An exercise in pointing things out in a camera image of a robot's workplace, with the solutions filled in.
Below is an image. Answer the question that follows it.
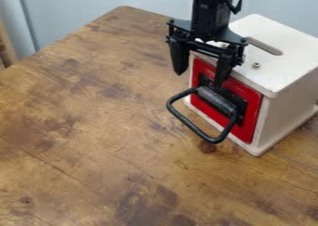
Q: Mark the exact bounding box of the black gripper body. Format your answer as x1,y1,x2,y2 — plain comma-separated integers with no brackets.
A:
167,0,247,65

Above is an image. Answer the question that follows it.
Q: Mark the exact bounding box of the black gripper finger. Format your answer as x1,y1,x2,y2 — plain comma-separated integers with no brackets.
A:
168,38,190,75
211,51,235,89

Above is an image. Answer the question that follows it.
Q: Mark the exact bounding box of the black metal drawer handle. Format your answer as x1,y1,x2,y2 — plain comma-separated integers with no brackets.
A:
167,73,247,144

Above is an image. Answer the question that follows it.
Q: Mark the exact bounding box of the red wooden drawer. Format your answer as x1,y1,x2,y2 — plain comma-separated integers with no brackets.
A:
188,56,265,145

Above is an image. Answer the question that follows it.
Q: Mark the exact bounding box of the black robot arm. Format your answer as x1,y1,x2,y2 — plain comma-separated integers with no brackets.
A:
167,0,249,88

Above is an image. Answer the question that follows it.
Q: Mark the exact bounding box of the white wooden drawer cabinet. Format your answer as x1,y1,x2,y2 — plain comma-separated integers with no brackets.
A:
183,13,318,157

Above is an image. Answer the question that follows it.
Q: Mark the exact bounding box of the wooden chair at left edge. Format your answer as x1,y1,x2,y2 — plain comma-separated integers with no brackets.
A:
0,19,19,70

